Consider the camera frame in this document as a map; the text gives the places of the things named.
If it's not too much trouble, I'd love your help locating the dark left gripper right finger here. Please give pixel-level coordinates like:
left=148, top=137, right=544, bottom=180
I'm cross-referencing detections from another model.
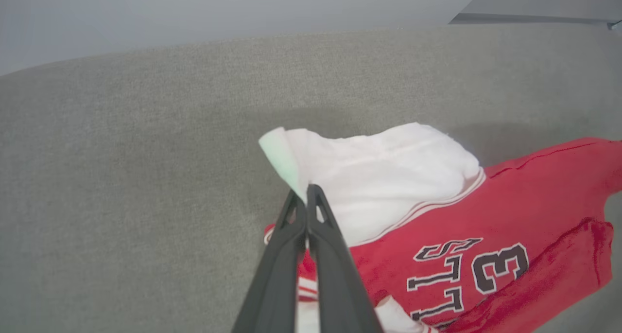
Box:
left=306, top=184, right=384, bottom=333

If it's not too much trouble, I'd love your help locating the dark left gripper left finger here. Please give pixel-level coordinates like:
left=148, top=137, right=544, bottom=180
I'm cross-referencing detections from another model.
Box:
left=232, top=190, right=308, bottom=333

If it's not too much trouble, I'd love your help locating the red and white jersey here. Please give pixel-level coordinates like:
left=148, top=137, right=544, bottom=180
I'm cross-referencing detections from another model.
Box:
left=258, top=123, right=622, bottom=333

